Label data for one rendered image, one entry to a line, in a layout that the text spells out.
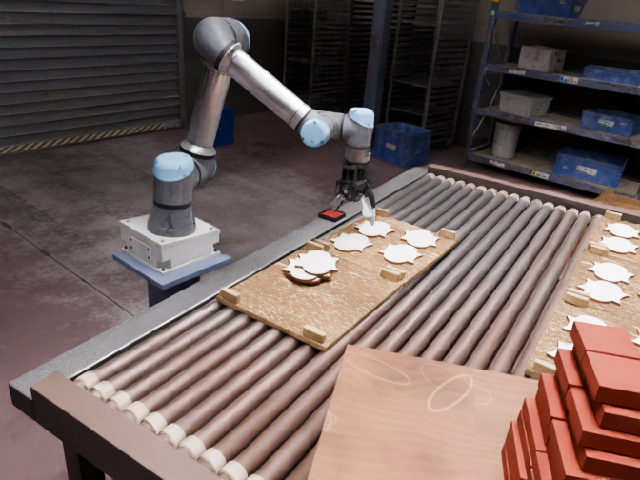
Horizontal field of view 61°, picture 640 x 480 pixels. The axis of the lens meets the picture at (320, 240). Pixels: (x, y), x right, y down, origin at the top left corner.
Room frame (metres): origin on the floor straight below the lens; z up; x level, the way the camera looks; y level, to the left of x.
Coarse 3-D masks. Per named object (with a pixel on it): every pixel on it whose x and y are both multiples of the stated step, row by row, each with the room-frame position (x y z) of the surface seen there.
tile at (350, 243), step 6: (342, 234) 1.67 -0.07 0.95; (354, 234) 1.68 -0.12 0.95; (360, 234) 1.68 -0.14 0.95; (330, 240) 1.62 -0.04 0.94; (336, 240) 1.62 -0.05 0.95; (342, 240) 1.62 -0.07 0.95; (348, 240) 1.63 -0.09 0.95; (354, 240) 1.63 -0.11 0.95; (360, 240) 1.63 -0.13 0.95; (366, 240) 1.64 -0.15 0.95; (336, 246) 1.57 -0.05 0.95; (342, 246) 1.58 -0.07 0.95; (348, 246) 1.58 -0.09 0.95; (354, 246) 1.59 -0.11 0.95; (360, 246) 1.59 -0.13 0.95; (366, 246) 1.60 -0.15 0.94; (372, 246) 1.61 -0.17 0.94; (360, 252) 1.56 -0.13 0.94
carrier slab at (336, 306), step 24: (288, 264) 1.44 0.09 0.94; (336, 264) 1.47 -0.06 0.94; (240, 288) 1.28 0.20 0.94; (264, 288) 1.29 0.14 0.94; (288, 288) 1.30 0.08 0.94; (312, 288) 1.31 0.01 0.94; (336, 288) 1.32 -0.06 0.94; (360, 288) 1.33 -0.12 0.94; (384, 288) 1.35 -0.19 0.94; (264, 312) 1.17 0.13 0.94; (288, 312) 1.18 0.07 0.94; (312, 312) 1.19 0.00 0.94; (336, 312) 1.20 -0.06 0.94; (360, 312) 1.21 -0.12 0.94; (336, 336) 1.09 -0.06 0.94
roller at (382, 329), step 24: (456, 264) 1.62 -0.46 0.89; (432, 288) 1.44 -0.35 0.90; (408, 312) 1.28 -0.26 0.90; (384, 336) 1.16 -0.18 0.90; (312, 384) 0.94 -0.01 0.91; (288, 408) 0.86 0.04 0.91; (312, 408) 0.87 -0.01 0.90; (264, 432) 0.78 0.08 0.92; (288, 432) 0.80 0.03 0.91; (240, 456) 0.72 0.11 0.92; (264, 456) 0.74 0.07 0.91
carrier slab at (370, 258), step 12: (348, 228) 1.75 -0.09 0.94; (396, 228) 1.79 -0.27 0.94; (408, 228) 1.79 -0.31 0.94; (420, 228) 1.80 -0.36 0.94; (324, 240) 1.63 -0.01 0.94; (372, 240) 1.66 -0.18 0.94; (384, 240) 1.67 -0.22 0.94; (396, 240) 1.68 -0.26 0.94; (444, 240) 1.71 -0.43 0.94; (456, 240) 1.72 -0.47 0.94; (336, 252) 1.55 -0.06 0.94; (348, 252) 1.55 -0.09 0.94; (372, 252) 1.57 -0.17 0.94; (420, 252) 1.60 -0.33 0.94; (432, 252) 1.61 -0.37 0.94; (444, 252) 1.63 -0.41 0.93; (360, 264) 1.48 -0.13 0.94; (372, 264) 1.49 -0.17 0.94; (384, 264) 1.49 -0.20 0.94; (408, 264) 1.51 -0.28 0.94; (420, 264) 1.52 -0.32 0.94; (408, 276) 1.43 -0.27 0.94
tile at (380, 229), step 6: (366, 222) 1.79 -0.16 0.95; (378, 222) 1.80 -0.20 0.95; (384, 222) 1.81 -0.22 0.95; (354, 228) 1.75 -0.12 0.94; (360, 228) 1.74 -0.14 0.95; (366, 228) 1.74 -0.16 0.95; (372, 228) 1.75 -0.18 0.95; (378, 228) 1.75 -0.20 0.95; (384, 228) 1.75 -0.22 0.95; (366, 234) 1.68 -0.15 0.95; (372, 234) 1.69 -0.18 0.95; (378, 234) 1.69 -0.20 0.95; (384, 234) 1.70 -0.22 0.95
